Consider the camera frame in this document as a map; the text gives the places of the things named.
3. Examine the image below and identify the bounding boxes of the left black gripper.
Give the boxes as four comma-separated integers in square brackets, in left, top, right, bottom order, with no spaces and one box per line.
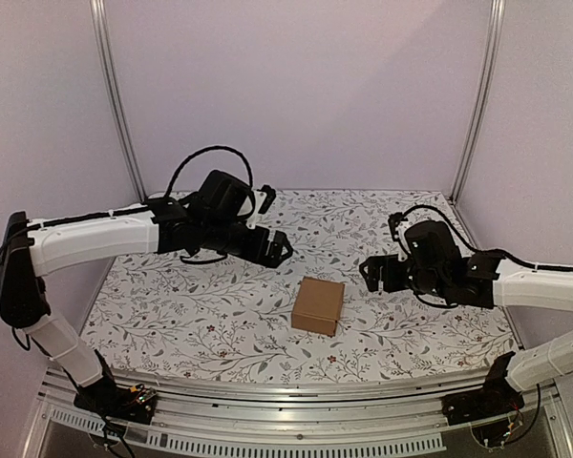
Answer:
[201,218,293,268]

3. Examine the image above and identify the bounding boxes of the brown cardboard box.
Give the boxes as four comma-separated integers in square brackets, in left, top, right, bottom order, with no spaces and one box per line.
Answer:
[290,277,345,337]

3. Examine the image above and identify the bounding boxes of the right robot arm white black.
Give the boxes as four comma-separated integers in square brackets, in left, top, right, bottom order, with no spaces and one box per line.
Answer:
[359,215,573,416]

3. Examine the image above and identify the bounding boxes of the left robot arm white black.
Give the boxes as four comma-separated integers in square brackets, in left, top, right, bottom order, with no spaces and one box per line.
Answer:
[0,170,293,414]

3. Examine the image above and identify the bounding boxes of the floral patterned table mat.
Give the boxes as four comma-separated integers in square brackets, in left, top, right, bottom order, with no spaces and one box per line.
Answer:
[82,191,517,385]

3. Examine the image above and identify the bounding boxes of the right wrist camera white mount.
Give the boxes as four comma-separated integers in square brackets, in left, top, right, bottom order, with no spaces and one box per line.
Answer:
[388,212,412,261]

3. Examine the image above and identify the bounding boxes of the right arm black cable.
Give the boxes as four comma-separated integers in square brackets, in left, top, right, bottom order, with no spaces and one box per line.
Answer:
[400,203,573,276]

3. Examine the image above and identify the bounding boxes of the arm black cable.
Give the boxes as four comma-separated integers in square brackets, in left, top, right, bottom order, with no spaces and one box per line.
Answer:
[400,203,573,276]
[164,145,255,197]

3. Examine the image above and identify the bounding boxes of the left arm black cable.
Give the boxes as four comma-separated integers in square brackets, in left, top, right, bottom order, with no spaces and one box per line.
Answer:
[164,145,255,197]

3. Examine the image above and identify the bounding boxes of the front aluminium rail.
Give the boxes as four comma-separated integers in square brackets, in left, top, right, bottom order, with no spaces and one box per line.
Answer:
[19,366,573,457]

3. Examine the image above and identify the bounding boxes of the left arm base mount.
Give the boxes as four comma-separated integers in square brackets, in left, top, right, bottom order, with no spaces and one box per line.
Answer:
[74,380,158,425]

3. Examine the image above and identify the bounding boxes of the right aluminium frame post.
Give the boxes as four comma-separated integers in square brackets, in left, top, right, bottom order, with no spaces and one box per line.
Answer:
[449,0,506,206]

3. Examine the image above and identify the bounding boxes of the aluminium frame post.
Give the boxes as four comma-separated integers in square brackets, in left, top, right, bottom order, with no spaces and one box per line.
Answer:
[90,0,147,201]
[449,0,506,206]

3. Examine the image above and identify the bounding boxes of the left aluminium frame post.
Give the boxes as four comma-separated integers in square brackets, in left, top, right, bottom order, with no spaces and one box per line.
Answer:
[90,0,147,201]

